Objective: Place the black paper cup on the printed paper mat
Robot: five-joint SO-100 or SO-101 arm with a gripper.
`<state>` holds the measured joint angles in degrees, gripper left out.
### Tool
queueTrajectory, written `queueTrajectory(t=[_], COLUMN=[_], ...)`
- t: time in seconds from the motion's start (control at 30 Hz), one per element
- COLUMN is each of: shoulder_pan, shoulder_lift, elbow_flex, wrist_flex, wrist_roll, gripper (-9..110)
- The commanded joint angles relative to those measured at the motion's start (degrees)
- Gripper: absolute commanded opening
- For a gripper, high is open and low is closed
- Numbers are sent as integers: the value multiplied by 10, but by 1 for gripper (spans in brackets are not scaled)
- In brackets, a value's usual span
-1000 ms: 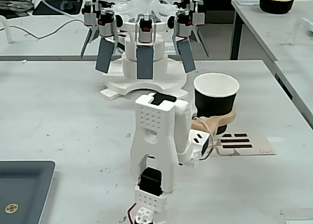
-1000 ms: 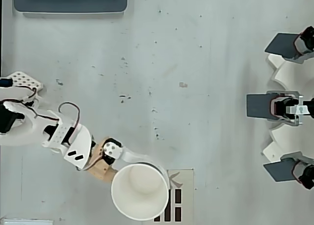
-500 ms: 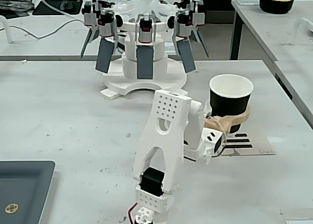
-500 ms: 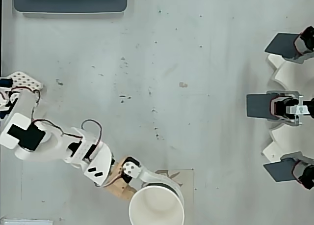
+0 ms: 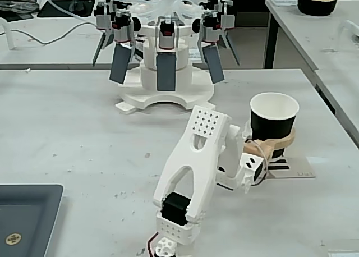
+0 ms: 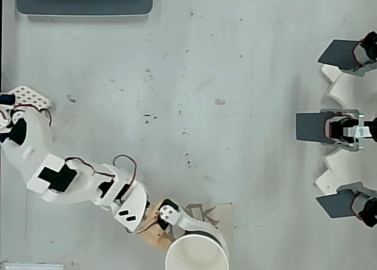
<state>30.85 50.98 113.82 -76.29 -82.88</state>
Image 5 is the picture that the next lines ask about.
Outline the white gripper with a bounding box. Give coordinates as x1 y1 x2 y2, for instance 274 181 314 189
239 121 297 195

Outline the black paper cup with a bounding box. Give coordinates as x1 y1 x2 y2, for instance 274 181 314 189
249 92 300 160

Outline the printed paper mat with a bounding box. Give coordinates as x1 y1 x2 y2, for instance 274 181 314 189
263 155 317 181

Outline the white table with black leg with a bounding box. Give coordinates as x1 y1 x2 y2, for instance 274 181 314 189
263 0 359 72

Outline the white pump carousel machine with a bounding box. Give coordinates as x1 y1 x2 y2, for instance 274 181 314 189
92 0 242 116

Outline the black bowl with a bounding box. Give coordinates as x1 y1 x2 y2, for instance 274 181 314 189
297 0 338 16

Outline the clear tube bundle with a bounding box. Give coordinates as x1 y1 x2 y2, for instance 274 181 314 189
42 0 202 19

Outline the black flat pad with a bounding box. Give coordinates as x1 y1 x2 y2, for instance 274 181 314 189
37 0 95 19

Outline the grey tray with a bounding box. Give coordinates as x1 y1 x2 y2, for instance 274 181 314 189
0 183 65 257

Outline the round tan emblem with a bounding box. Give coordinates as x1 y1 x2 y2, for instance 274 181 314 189
5 232 22 247

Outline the dark crumpled bag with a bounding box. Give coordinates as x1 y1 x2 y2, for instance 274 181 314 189
0 0 39 22

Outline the white curved handle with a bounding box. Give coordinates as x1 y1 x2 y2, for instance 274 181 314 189
338 19 359 49

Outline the red black servo wire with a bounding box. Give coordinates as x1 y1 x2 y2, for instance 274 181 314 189
146 232 161 257

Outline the grey cable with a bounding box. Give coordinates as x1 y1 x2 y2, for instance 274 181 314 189
11 21 99 46

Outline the white bracket stand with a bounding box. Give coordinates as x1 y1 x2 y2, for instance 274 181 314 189
0 17 15 51

